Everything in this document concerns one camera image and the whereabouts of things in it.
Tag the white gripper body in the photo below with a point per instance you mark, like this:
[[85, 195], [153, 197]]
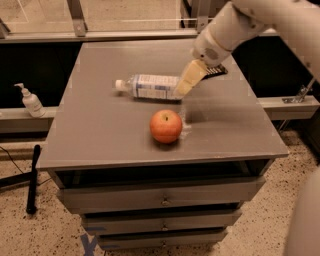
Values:
[[207, 52]]

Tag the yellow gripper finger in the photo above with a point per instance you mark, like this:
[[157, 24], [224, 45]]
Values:
[[193, 73]]

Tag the clear plastic water bottle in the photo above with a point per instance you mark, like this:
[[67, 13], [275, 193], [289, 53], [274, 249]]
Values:
[[147, 86]]

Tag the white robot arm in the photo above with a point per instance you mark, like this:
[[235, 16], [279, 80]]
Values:
[[297, 22]]

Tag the white pump dispenser bottle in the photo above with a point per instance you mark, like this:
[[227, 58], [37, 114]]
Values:
[[31, 102]]

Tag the red apple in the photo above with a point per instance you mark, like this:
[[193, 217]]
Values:
[[165, 126]]

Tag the grey drawer cabinet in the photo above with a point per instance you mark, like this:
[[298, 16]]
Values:
[[143, 171]]

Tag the bottom grey drawer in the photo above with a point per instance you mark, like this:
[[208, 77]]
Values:
[[161, 239]]

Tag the grey drawer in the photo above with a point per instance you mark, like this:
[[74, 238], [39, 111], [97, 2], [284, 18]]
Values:
[[161, 239], [161, 222], [156, 196]]

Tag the top grey drawer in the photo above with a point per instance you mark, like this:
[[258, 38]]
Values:
[[156, 196]]

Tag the middle grey drawer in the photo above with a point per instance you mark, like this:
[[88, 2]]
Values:
[[161, 222]]

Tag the black stand leg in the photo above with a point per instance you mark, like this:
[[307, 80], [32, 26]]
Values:
[[31, 207]]

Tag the metal bracket clamp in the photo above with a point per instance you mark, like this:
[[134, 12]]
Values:
[[300, 96]]

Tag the metal railing frame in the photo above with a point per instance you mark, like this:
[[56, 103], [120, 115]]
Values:
[[35, 21]]

